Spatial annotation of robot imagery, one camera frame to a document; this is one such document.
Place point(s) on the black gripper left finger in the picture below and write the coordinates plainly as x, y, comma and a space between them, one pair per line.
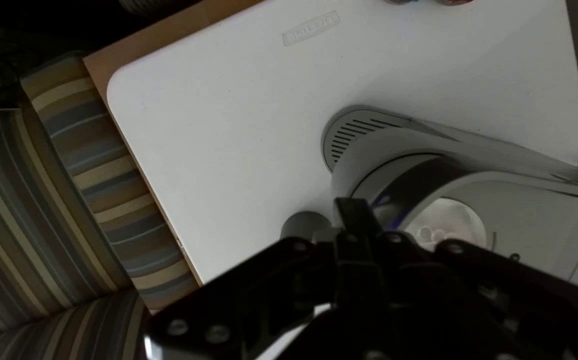
351, 223

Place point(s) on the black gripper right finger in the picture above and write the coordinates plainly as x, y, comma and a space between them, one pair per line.
370, 227

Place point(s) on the grey pod coffee maker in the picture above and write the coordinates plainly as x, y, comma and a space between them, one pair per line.
394, 153

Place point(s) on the grey textured fabric object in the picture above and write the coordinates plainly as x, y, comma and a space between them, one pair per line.
149, 4

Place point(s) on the striped fabric sofa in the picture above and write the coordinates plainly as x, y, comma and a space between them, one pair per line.
34, 220

